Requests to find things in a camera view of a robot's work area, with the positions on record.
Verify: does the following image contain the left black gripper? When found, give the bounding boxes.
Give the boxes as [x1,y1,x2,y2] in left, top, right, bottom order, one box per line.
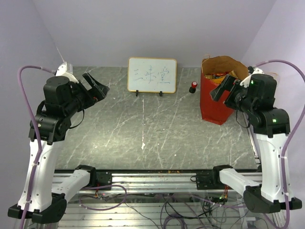
[64,72,110,116]

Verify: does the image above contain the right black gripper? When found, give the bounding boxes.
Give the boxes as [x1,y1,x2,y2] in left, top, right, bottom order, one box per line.
[210,74,255,114]

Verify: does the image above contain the red paper bag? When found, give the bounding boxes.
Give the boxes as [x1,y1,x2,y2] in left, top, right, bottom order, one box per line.
[199,54,250,126]

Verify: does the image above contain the orange kettle chips bag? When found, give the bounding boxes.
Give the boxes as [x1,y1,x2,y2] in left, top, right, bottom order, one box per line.
[213,71,237,84]

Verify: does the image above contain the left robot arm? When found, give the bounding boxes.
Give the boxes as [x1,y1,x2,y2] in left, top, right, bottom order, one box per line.
[8,73,109,224]

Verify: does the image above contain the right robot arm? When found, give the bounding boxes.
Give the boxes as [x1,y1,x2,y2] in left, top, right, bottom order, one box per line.
[210,73,302,214]

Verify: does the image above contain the red snack pack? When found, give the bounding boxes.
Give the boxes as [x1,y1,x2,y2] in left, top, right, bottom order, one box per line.
[204,73,226,80]

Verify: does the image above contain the red black stamp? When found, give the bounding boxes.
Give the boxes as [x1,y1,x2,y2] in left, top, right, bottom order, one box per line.
[189,81,198,94]

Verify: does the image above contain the small whiteboard with stand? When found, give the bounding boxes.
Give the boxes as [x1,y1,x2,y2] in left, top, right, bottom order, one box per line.
[127,57,177,94]

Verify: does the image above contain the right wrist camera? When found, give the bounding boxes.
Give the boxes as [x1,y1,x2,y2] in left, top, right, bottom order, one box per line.
[240,66,264,88]

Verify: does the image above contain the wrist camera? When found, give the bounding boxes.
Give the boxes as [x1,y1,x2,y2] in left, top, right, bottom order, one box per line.
[55,62,79,83]
[240,66,264,88]

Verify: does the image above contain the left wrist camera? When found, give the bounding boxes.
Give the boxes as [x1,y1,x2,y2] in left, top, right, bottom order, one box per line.
[55,62,79,83]

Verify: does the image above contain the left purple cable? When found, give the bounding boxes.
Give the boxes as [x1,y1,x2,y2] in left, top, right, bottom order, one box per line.
[18,65,58,229]

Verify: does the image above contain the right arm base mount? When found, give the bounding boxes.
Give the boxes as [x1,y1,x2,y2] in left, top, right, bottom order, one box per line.
[190,174,220,190]

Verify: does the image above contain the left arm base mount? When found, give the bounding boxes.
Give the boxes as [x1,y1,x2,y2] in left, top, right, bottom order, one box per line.
[96,172,112,190]

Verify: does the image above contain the aluminium rail frame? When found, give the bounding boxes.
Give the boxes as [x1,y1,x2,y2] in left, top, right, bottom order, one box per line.
[14,173,286,229]

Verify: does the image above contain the loose wires under table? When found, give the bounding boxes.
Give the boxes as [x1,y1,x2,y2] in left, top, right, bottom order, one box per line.
[78,185,258,229]

